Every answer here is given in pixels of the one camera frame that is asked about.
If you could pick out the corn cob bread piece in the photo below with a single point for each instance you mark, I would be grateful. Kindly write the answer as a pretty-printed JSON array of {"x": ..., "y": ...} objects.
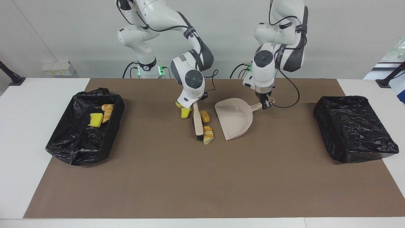
[{"x": 205, "y": 116}]

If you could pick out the small green yellow sponge piece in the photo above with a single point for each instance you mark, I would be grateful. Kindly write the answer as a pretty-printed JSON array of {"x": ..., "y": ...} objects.
[{"x": 186, "y": 114}]

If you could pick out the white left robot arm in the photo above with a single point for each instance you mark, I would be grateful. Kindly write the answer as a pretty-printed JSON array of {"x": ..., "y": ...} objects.
[{"x": 264, "y": 72}]

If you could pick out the torn cream foam bread piece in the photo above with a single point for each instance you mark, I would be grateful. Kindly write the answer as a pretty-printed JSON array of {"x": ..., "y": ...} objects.
[
  {"x": 107, "y": 117},
  {"x": 108, "y": 107}
]

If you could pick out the blue plastic item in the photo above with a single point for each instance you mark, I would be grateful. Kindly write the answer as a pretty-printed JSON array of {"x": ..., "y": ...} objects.
[{"x": 401, "y": 95}]

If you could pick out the beige plastic dustpan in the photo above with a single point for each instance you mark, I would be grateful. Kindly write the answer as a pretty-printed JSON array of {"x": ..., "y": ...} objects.
[{"x": 235, "y": 120}]

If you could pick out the black clamp stand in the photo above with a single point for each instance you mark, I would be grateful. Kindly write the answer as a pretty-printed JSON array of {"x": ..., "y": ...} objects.
[
  {"x": 14, "y": 79},
  {"x": 384, "y": 83}
]

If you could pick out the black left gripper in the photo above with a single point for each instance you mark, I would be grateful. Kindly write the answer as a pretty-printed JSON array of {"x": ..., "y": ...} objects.
[{"x": 264, "y": 95}]

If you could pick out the black bag lined bin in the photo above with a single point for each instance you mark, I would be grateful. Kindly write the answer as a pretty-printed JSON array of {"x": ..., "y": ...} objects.
[
  {"x": 351, "y": 129},
  {"x": 76, "y": 142}
]

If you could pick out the large brown paper mat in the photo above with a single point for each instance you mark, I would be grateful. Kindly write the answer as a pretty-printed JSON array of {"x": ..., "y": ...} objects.
[{"x": 202, "y": 190}]

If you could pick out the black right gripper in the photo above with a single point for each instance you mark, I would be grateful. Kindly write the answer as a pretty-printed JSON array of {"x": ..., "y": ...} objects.
[{"x": 202, "y": 96}]

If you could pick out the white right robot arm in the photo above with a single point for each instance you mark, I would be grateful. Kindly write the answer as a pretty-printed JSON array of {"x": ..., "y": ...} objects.
[{"x": 193, "y": 79}]

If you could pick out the beige hand brush black bristles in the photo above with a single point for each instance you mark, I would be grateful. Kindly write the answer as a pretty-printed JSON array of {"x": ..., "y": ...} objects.
[{"x": 198, "y": 122}]

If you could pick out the plain yellow sponge piece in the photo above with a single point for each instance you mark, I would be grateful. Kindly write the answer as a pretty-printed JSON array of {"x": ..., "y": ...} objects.
[{"x": 96, "y": 120}]

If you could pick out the white wall socket box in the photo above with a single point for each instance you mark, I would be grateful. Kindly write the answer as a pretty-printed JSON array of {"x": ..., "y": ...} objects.
[{"x": 58, "y": 69}]

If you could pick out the large torn green yellow sponge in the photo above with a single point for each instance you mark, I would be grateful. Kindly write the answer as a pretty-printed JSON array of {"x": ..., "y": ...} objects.
[{"x": 179, "y": 104}]

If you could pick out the striped toy croissant piece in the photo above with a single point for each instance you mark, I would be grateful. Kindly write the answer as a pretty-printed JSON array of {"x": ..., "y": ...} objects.
[{"x": 208, "y": 135}]

